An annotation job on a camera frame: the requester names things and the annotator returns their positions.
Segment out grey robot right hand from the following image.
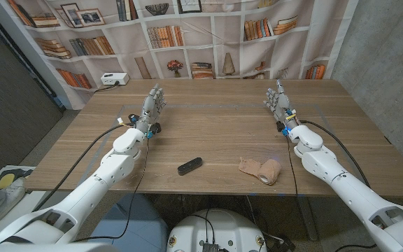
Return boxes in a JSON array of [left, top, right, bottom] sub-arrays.
[[263, 79, 299, 130]]

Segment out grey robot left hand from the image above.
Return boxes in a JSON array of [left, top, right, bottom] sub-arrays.
[[135, 83, 167, 132]]

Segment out tan adhesive wrap roll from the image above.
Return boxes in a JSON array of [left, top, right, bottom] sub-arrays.
[[238, 157, 282, 186]]

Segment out white power strip box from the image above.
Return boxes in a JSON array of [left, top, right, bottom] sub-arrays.
[[100, 72, 131, 86]]

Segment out small black oblong remote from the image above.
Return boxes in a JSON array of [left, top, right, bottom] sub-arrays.
[[177, 157, 204, 176]]

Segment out printed bookshelf backdrop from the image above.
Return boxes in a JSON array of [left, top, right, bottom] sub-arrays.
[[0, 0, 360, 111]]

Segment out dark metal table leg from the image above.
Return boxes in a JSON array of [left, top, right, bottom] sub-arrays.
[[297, 195, 320, 242]]

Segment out black power brick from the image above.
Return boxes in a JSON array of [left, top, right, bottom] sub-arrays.
[[271, 234, 296, 252]]

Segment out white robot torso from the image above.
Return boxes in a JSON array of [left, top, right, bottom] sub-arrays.
[[166, 209, 268, 252]]

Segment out white floor mat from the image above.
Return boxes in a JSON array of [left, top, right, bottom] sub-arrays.
[[0, 164, 48, 242]]

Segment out black yellow floor marker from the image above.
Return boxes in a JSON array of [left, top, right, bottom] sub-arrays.
[[0, 168, 35, 192]]

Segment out white sneaker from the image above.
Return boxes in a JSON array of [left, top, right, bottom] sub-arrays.
[[0, 176, 27, 227]]

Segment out black power strip cable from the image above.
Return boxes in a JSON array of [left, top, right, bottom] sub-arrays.
[[92, 80, 120, 94]]

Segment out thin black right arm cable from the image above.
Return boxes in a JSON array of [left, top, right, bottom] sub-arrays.
[[285, 134, 306, 228]]

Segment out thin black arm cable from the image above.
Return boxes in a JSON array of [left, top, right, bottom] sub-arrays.
[[73, 136, 150, 243], [285, 134, 306, 228]]

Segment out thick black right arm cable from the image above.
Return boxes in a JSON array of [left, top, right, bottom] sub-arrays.
[[298, 119, 372, 189]]

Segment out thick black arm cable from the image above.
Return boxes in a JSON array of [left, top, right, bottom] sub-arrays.
[[31, 122, 132, 213], [298, 119, 372, 189]]

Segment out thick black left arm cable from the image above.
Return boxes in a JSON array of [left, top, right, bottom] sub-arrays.
[[31, 122, 132, 213]]

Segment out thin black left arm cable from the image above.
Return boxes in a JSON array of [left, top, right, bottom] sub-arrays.
[[73, 136, 150, 243]]

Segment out black torso cable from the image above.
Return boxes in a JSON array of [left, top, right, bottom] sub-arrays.
[[186, 209, 217, 246]]

